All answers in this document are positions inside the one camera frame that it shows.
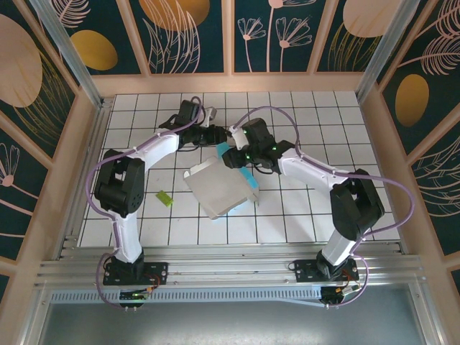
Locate slotted grey cable duct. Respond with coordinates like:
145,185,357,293
48,287,326,305

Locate wall panel with orange circle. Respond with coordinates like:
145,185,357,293
127,0,226,75

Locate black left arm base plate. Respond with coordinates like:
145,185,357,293
103,262,169,287

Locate small yellow-green piece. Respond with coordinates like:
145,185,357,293
155,190,174,208

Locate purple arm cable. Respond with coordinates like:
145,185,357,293
87,95,206,310
229,106,413,310

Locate wall panel with pink flowers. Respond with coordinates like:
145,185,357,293
231,0,328,75

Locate wall panel with large pale disc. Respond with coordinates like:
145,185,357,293
0,14,79,161

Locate wall panel with pale circle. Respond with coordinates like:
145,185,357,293
315,0,400,73

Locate aluminium mounting rails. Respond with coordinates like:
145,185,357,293
35,242,427,287

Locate wall panel with pink leaf outlines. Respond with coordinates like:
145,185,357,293
409,131,460,257

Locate aluminium side rail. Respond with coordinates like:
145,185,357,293
59,98,114,259
357,93,407,254

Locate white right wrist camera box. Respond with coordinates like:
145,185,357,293
229,124,249,151

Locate small green-lit control board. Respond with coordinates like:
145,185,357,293
119,289,152,302

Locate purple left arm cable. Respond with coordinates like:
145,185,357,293
87,95,206,310

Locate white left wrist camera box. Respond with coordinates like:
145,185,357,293
203,106,219,127

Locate grey metal sheet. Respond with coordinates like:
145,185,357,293
21,301,432,345

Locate small control board with wires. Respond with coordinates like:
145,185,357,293
321,285,360,306

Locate wall panel with flower outline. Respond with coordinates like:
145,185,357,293
0,111,51,262

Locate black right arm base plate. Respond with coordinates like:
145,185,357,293
293,259,359,283

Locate wall panel with gold oval and fern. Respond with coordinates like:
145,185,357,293
377,0,460,157

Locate aluminium frame post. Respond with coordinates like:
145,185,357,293
354,0,414,105
30,0,105,109

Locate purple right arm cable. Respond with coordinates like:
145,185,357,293
229,106,413,310

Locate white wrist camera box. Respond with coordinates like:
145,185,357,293
229,124,249,151
203,106,219,127

